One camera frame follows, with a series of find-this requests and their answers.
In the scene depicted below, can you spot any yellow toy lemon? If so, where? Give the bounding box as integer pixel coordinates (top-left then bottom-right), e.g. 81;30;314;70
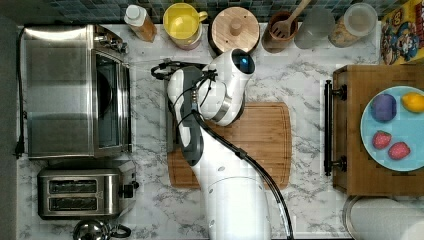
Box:
401;92;424;113

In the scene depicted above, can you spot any yellow cereal box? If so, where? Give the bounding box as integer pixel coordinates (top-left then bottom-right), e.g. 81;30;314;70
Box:
380;0;424;65

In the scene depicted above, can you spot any orange bottle with white cap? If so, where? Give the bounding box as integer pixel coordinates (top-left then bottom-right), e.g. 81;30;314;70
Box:
124;5;157;42

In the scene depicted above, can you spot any wooden drawer box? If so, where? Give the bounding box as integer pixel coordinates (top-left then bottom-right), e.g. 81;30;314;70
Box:
330;65;424;196

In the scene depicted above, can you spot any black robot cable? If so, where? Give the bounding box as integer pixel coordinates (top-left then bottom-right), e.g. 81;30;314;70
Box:
150;59;295;240

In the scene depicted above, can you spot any clear cereal jar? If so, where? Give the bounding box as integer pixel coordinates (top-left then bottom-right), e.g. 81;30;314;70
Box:
328;3;378;48

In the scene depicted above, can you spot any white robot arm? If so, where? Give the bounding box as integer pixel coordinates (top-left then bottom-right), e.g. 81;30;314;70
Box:
167;49;271;240

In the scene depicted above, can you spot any bamboo cutting board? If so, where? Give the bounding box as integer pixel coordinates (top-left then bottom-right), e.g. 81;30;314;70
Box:
167;101;293;190

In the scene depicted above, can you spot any steel kettle with black knob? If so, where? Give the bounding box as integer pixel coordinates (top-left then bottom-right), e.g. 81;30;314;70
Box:
73;219;132;240

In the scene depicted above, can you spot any frosted grey tumbler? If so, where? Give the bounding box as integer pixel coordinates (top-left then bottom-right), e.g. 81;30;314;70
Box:
294;7;335;49

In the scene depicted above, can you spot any steel paper towel holder base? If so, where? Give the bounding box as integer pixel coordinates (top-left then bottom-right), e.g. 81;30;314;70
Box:
342;196;363;240

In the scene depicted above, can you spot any black drawer handle bar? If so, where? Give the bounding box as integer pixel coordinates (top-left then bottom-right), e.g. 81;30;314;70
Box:
324;80;347;176

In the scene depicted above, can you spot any yellow mug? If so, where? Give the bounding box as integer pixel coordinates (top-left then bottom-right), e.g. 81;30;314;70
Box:
163;3;208;41

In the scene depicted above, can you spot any purple toy fruit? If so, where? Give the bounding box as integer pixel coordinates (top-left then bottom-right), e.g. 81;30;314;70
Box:
371;94;397;122

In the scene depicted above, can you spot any toaster oven glass door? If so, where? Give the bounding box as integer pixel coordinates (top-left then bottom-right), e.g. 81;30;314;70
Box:
92;50;131;158

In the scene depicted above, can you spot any brown wooden utensil holder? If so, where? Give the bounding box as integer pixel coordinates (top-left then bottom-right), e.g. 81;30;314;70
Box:
261;11;298;53

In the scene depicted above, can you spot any black oven power cord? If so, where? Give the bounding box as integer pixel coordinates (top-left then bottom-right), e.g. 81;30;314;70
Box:
13;27;28;160

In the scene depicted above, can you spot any stainless steel toaster oven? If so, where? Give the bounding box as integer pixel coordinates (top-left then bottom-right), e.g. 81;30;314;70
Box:
22;25;94;159

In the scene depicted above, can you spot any black canister with wooden lid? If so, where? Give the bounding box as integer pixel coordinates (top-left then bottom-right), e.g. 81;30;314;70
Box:
208;7;260;55

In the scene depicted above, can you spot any silver two-slot toaster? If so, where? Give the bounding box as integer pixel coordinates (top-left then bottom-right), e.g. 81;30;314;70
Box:
37;161;139;220

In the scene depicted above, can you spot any light blue plate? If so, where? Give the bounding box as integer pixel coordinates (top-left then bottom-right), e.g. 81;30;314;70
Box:
360;86;424;172

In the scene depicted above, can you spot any red toy strawberry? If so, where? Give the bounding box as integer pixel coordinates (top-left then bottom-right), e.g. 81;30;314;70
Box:
388;142;411;160
372;131;392;150

